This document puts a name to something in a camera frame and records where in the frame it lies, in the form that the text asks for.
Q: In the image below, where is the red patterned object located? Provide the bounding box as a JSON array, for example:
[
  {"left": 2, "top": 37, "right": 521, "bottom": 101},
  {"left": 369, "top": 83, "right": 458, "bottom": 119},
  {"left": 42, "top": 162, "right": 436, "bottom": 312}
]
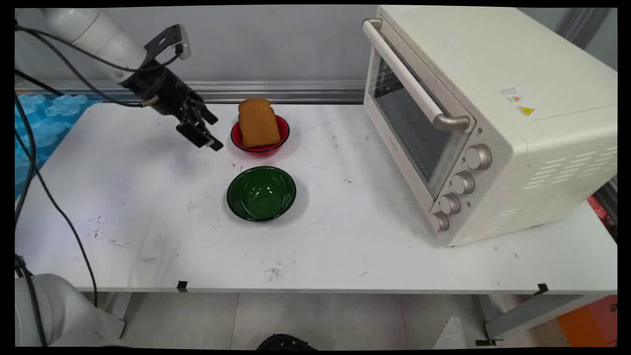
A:
[{"left": 586, "top": 194, "right": 618, "bottom": 235}]

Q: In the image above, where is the black round object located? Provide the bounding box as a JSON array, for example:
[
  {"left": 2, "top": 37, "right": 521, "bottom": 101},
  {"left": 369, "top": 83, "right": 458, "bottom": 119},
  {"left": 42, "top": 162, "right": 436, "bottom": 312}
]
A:
[{"left": 256, "top": 333, "right": 317, "bottom": 351}]

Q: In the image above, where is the green bowl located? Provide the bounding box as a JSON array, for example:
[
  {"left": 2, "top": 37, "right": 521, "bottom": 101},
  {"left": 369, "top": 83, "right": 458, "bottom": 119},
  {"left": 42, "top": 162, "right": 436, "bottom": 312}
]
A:
[{"left": 226, "top": 166, "right": 297, "bottom": 222}]

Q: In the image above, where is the grey metal frame post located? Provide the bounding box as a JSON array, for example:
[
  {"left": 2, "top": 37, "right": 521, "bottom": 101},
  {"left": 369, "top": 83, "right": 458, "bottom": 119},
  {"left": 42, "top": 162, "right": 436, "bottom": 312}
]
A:
[{"left": 559, "top": 7, "right": 615, "bottom": 50}]

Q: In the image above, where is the black camera cable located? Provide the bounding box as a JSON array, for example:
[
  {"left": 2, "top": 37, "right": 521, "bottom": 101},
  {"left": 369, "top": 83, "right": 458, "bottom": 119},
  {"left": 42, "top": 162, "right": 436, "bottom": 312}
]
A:
[{"left": 15, "top": 26, "right": 184, "bottom": 72}]

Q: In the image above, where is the brown toast slice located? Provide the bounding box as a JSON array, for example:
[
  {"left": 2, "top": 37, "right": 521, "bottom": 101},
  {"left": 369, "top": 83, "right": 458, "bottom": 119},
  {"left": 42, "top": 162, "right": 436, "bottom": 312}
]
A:
[{"left": 238, "top": 98, "right": 281, "bottom": 148}]

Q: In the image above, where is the oven door with handle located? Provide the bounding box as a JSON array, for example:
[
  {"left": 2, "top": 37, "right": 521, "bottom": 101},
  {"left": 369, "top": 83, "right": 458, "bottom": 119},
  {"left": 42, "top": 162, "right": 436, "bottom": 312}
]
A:
[{"left": 362, "top": 18, "right": 477, "bottom": 201}]

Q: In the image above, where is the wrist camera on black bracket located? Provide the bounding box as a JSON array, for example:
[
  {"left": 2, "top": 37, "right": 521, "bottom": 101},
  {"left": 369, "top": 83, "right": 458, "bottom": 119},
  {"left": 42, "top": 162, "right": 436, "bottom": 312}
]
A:
[{"left": 144, "top": 24, "right": 192, "bottom": 63}]

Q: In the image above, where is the red bowl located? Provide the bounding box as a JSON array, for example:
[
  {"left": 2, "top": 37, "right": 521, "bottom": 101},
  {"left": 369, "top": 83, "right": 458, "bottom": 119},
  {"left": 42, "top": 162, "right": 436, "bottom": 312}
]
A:
[{"left": 230, "top": 114, "right": 290, "bottom": 158}]

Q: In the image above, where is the orange box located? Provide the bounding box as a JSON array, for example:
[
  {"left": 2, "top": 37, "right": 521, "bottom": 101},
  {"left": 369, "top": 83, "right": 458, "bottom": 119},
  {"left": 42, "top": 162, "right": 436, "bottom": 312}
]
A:
[{"left": 557, "top": 294, "right": 618, "bottom": 348}]

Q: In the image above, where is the aluminium rail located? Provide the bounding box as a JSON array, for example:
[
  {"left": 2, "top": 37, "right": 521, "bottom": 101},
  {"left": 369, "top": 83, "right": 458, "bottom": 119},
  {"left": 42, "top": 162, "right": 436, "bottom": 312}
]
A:
[{"left": 15, "top": 80, "right": 368, "bottom": 105}]

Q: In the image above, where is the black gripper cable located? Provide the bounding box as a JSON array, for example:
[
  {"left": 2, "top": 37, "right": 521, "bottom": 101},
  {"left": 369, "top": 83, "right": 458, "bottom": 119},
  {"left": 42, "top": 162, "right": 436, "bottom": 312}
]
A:
[{"left": 15, "top": 69, "right": 161, "bottom": 309}]

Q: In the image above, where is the blue foam mat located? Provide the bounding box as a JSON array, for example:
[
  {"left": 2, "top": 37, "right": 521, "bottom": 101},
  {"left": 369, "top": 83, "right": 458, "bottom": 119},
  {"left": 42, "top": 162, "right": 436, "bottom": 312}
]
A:
[{"left": 15, "top": 93, "right": 105, "bottom": 199}]

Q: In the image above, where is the large silver oven knob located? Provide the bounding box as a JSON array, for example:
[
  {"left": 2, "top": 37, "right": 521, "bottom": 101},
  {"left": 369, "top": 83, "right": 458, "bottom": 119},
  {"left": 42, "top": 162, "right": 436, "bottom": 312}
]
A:
[{"left": 464, "top": 143, "right": 493, "bottom": 171}]

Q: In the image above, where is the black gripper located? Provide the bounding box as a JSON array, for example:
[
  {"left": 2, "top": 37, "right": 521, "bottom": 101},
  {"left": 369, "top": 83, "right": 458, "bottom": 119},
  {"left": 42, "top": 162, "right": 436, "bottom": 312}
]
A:
[{"left": 120, "top": 58, "right": 224, "bottom": 152}]

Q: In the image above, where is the cream toaster oven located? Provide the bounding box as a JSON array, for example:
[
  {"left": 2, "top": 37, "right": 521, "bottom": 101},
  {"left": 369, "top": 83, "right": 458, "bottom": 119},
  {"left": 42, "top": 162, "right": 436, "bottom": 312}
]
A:
[{"left": 362, "top": 6, "right": 618, "bottom": 248}]

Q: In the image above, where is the white table leg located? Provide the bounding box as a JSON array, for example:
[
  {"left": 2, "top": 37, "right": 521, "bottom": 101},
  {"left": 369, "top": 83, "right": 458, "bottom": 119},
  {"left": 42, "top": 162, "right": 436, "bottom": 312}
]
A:
[{"left": 479, "top": 294, "right": 601, "bottom": 342}]

